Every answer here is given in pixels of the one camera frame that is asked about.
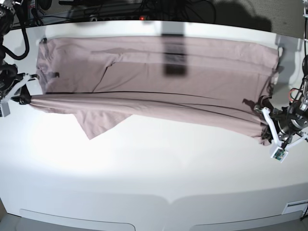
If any black power strip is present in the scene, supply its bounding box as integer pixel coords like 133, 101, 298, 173
89, 14, 147, 22

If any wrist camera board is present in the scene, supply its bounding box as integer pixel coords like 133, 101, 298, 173
0, 103, 10, 117
270, 146, 289, 163

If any pink T-shirt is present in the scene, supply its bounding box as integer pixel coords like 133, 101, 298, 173
31, 36, 279, 145

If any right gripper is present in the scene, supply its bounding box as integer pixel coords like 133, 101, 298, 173
0, 64, 39, 105

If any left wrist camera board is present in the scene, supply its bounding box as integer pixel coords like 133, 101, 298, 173
270, 146, 289, 163

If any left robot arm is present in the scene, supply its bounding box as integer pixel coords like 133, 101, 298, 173
254, 0, 308, 156

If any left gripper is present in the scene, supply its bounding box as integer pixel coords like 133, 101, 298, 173
255, 105, 308, 148

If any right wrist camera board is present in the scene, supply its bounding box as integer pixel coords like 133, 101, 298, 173
0, 103, 10, 117

